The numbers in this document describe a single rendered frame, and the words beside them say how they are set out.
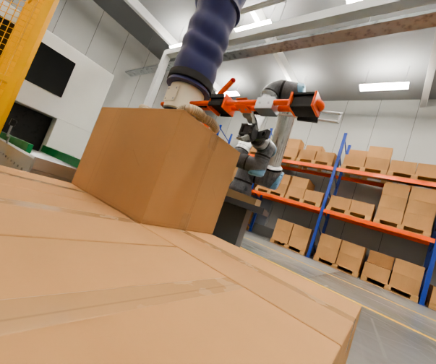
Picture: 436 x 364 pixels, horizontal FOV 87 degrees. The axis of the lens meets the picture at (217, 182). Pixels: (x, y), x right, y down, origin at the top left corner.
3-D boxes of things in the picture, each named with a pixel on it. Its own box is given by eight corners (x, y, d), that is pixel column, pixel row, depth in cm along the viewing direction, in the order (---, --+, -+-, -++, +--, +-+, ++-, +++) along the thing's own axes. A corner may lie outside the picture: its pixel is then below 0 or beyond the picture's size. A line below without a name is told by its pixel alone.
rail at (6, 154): (-27, 144, 248) (-20, 128, 249) (-20, 146, 252) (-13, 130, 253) (15, 198, 103) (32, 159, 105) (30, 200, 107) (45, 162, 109)
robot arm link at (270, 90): (267, 72, 149) (223, 158, 130) (286, 76, 144) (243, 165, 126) (268, 86, 159) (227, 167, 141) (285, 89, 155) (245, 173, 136)
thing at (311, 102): (286, 105, 73) (291, 91, 73) (293, 116, 79) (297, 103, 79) (313, 105, 68) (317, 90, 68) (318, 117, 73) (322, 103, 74)
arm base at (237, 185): (233, 190, 191) (237, 178, 191) (253, 197, 181) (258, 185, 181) (223, 186, 174) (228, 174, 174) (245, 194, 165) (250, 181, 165)
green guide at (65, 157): (40, 151, 293) (43, 144, 294) (49, 154, 301) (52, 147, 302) (90, 174, 193) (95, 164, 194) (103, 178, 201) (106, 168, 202)
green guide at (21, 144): (-17, 132, 251) (-13, 125, 252) (-4, 136, 260) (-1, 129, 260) (10, 150, 151) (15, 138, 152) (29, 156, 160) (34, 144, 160)
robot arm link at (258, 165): (245, 173, 137) (253, 154, 137) (264, 180, 132) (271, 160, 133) (242, 170, 128) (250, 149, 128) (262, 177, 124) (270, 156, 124)
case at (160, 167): (70, 183, 109) (102, 106, 112) (139, 199, 141) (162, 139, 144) (140, 223, 72) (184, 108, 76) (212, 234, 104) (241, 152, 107)
